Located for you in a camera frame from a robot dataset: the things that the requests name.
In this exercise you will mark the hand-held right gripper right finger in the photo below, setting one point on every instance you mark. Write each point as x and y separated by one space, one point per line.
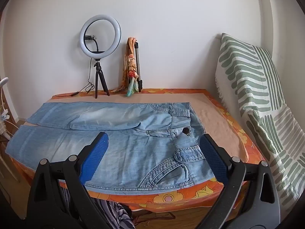
214 157

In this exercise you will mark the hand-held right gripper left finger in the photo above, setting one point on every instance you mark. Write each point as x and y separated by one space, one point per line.
95 157

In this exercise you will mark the black gooseneck phone holder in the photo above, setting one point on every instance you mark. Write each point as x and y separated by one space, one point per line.
90 37

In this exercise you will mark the green striped white blanket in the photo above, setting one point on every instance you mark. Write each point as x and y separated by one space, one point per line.
250 76

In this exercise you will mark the light blue denim pants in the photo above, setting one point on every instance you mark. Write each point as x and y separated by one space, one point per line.
143 148

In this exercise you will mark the orange patterned scarf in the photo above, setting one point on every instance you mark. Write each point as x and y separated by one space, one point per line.
131 59

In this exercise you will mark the white clip lamp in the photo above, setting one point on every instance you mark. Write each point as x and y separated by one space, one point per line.
4 115

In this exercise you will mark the black mini tripod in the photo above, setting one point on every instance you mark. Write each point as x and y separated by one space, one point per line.
97 81

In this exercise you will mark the person's dark striped clothing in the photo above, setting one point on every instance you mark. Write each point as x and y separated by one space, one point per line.
114 214

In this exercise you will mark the orange floral tablecloth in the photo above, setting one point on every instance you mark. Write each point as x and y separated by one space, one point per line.
166 198

